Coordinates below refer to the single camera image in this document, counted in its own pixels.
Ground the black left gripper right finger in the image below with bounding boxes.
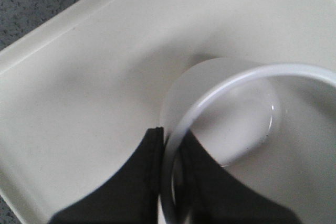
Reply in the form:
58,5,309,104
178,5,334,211
174,132,301,223

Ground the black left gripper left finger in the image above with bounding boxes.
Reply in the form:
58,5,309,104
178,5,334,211
49,127,163,223

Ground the white smiley mug black handle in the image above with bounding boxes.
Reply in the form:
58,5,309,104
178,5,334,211
160,58,335,223

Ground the cream rectangular plastic tray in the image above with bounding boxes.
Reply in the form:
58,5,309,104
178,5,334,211
1,0,335,223

